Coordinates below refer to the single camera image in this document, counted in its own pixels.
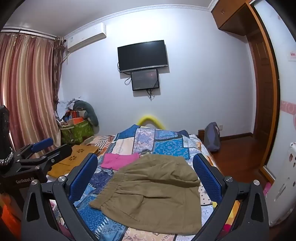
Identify wooden lap desk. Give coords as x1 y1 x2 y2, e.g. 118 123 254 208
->
47 145 100 178

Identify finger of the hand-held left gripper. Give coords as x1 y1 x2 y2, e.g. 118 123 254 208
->
14 138 53 161
20 144 73 172

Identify yellow foam hoop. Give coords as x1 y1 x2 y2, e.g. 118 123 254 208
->
137 115 165 129

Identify wooden wall cabinet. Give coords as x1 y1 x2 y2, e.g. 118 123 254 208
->
208 0 262 36

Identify grey plush pillow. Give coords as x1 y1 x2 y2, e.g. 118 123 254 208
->
73 100 99 127

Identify wooden door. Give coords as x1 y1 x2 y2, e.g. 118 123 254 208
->
246 2 281 181

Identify orange cloth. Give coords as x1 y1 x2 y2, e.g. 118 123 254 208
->
0 192 23 233

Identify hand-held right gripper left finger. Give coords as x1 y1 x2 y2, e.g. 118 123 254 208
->
21 153 99 241

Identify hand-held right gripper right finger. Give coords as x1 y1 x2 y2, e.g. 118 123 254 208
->
193 153 270 241

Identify white crumpled paper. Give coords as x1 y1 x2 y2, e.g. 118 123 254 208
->
57 97 81 119

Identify khaki pants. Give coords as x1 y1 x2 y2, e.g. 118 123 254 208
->
89 154 201 234

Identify striped pink curtain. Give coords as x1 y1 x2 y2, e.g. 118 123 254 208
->
0 32 65 152

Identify small black monitor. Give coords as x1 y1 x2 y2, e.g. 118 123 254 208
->
131 69 160 91

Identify pink cloth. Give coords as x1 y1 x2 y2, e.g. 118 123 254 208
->
101 153 140 171

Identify orange box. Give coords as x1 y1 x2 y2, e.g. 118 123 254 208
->
67 111 85 126

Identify white appliance with stickers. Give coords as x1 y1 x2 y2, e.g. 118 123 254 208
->
266 142 296 227

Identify green patterned bag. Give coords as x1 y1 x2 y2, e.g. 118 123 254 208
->
60 118 95 144

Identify black wall television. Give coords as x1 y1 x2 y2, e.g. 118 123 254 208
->
117 40 169 73

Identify white air conditioner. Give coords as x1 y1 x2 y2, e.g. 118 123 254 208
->
64 22 107 54

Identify grey backpack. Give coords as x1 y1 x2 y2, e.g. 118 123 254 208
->
203 122 221 153

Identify patchwork printed blanket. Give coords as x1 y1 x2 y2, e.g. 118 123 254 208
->
46 124 241 241

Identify curtain rod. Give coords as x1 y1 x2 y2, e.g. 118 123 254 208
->
0 27 59 39

